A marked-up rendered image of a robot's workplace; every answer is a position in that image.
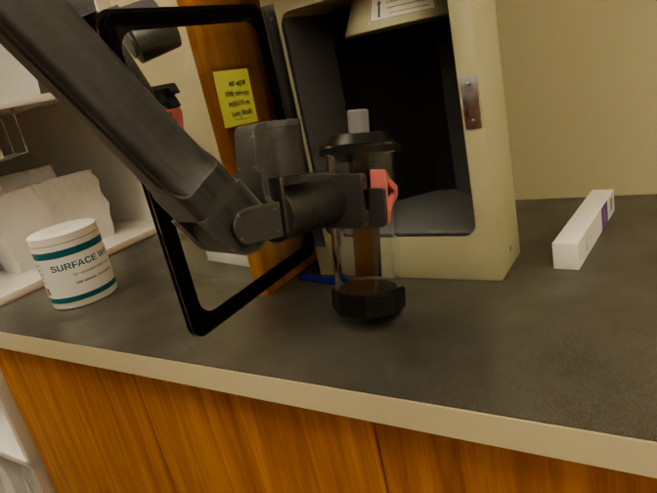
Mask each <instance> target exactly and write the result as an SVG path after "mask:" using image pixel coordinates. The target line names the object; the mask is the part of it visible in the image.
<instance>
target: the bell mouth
mask: <svg viewBox="0 0 657 493"><path fill-rule="evenodd" d="M447 17H449V8H448V0H353V1H352V6H351V10H350V15H349V20H348V24H347V29H346V33H345V38H346V39H349V38H355V37H361V36H366V35H371V34H376V33H381V32H384V31H389V30H394V29H398V28H403V27H407V26H411V25H416V24H420V23H424V22H432V21H436V20H440V19H444V18H447Z"/></svg>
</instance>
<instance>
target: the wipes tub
mask: <svg viewBox="0 0 657 493"><path fill-rule="evenodd" d="M26 242H27V244H28V247H29V249H30V252H31V255H32V257H33V259H34V262H35V264H36V267H37V269H38V272H39V274H40V277H41V279H42V282H43V284H44V287H45V289H46V291H47V294H48V295H49V298H50V300H51V302H52V304H53V307H54V308H56V309H59V310H68V309H74V308H78V307H82V306H85V305H88V304H91V303H94V302H96V301H99V300H101V299H103V298H105V297H107V296H108V295H110V294H111V293H113V292H114V291H115V290H116V288H117V282H116V278H115V276H114V273H113V270H112V267H111V264H110V260H109V257H108V254H107V251H106V248H105V245H104V242H103V239H102V237H101V234H100V231H99V229H98V226H97V223H96V220H95V219H93V218H82V219H76V220H71V221H67V222H64V223H61V224H57V225H54V226H51V227H48V228H45V229H43V230H40V231H38V232H35V233H33V234H32V235H30V236H28V237H27V238H26Z"/></svg>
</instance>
